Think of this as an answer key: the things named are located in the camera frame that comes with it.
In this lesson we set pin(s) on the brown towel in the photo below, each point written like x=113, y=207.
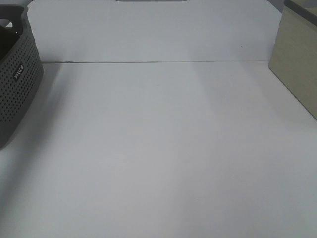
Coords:
x=7, y=41

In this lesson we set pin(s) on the grey perforated plastic basket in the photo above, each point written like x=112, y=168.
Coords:
x=21, y=72

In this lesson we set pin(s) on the beige fabric storage box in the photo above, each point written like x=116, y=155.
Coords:
x=294, y=56

